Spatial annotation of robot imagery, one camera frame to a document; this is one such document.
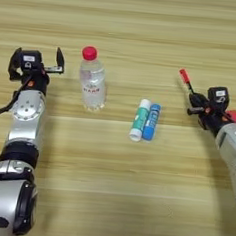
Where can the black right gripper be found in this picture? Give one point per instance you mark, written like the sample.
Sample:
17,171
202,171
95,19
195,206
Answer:
213,121

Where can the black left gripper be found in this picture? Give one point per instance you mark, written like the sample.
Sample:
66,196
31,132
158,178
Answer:
36,81

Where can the red and black marker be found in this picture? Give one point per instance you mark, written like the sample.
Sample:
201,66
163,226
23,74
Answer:
184,75

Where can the blue glue stick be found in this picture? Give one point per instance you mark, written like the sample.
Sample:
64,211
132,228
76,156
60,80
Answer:
151,122

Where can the clear bottle with red cap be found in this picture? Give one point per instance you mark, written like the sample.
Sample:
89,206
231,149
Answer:
92,84

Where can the green glue stick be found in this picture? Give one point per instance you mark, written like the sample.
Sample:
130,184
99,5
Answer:
140,120

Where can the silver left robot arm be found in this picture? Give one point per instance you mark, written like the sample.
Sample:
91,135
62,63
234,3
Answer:
24,122

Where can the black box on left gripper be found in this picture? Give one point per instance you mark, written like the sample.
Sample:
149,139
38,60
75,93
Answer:
30,61

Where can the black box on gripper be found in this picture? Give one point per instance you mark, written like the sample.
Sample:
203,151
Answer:
30,61
219,98

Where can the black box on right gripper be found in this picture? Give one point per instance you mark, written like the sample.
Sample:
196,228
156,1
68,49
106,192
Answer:
219,98

